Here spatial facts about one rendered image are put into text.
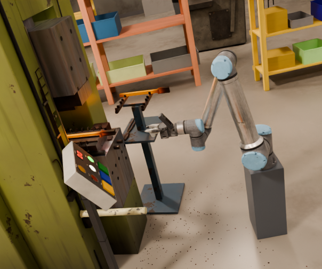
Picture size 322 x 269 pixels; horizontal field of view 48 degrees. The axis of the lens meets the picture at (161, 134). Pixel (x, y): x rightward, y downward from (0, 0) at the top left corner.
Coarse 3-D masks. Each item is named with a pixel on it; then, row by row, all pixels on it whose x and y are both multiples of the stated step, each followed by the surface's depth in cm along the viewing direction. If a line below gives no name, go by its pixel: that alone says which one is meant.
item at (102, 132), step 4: (88, 132) 251; (92, 132) 250; (96, 132) 248; (100, 132) 246; (104, 132) 246; (108, 132) 246; (112, 132) 246; (68, 136) 252; (72, 136) 252; (76, 136) 251; (80, 136) 251; (100, 136) 247
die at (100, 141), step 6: (72, 132) 260; (78, 132) 258; (84, 132) 256; (72, 138) 251; (78, 138) 250; (84, 138) 249; (90, 138) 247; (96, 138) 245; (102, 138) 251; (78, 144) 245; (84, 144) 243; (90, 144) 242; (96, 144) 240; (102, 144) 250; (84, 150) 242; (90, 150) 241; (96, 150) 241
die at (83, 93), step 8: (80, 88) 225; (88, 88) 237; (64, 96) 223; (72, 96) 223; (80, 96) 224; (88, 96) 235; (56, 104) 227; (64, 104) 226; (72, 104) 225; (80, 104) 224
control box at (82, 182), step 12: (72, 144) 198; (72, 156) 187; (84, 156) 198; (72, 168) 178; (84, 168) 185; (96, 168) 200; (72, 180) 174; (84, 180) 176; (84, 192) 179; (96, 192) 181; (108, 192) 186; (96, 204) 184; (108, 204) 186
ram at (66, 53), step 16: (32, 32) 200; (48, 32) 199; (64, 32) 211; (48, 48) 203; (64, 48) 209; (80, 48) 231; (48, 64) 208; (64, 64) 207; (80, 64) 228; (48, 80) 214; (64, 80) 212; (80, 80) 226
